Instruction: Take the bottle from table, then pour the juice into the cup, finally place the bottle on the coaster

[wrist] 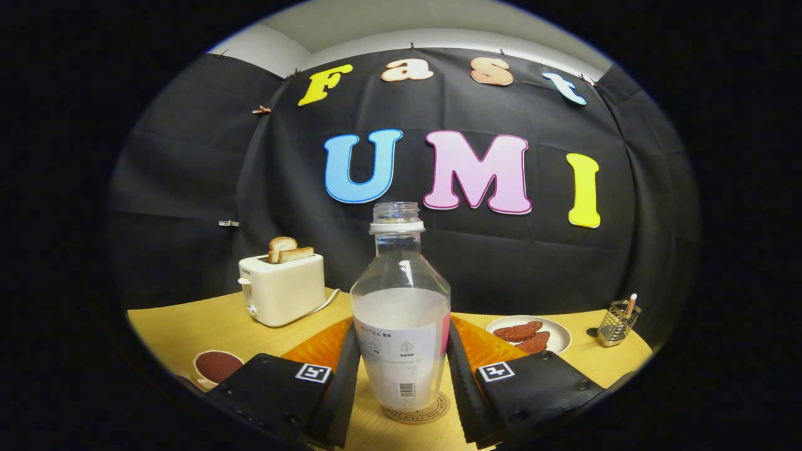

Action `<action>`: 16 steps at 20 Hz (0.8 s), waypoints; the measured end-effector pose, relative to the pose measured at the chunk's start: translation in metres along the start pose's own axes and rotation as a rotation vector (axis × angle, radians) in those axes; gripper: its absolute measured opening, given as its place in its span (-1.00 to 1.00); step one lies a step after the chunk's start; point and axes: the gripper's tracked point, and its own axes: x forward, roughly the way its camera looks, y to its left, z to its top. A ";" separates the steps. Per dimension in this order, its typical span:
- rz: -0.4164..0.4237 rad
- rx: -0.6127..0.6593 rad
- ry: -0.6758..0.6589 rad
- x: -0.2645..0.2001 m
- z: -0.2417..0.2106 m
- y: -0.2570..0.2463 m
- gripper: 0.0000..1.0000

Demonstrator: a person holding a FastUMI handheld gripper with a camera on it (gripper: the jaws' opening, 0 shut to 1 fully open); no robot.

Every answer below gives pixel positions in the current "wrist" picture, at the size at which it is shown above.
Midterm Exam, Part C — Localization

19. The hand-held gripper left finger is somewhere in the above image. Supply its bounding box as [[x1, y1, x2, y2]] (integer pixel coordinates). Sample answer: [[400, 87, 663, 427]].
[[207, 316, 363, 450]]

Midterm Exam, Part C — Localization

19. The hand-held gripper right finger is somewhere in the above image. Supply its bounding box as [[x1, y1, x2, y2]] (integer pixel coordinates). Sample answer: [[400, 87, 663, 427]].
[[446, 315, 605, 448]]

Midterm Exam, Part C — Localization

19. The round brown coaster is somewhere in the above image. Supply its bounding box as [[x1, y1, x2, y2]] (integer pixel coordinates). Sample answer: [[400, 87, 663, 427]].
[[381, 391, 452, 425]]

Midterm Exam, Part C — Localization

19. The clear juice bottle white label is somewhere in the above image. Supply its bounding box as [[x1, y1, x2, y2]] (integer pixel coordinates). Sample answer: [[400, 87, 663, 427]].
[[351, 202, 452, 411]]

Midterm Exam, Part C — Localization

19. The beige cup with wooden handle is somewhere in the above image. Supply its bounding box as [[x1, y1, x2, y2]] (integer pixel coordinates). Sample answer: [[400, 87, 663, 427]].
[[191, 350, 245, 392]]

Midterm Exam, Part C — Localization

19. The brown meat patty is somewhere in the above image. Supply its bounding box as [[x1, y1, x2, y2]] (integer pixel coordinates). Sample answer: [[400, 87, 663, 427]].
[[493, 321, 544, 343], [515, 331, 551, 355]]

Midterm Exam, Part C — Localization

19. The white plate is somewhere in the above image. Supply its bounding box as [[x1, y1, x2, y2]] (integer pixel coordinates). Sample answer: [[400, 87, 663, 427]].
[[486, 315, 572, 355]]

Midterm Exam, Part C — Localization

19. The cream toaster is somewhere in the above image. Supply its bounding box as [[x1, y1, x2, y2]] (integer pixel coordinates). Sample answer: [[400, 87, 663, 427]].
[[238, 252, 328, 328]]

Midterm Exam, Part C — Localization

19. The wooden table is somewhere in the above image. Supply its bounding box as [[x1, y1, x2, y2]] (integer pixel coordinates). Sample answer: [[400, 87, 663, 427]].
[[125, 288, 654, 451]]

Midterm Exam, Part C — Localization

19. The white toaster cable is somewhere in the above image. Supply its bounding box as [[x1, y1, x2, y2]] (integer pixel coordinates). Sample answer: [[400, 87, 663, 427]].
[[310, 288, 342, 317]]

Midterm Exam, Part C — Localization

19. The metal wire holder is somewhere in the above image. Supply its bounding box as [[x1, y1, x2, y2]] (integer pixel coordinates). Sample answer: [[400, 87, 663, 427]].
[[596, 301, 642, 347]]

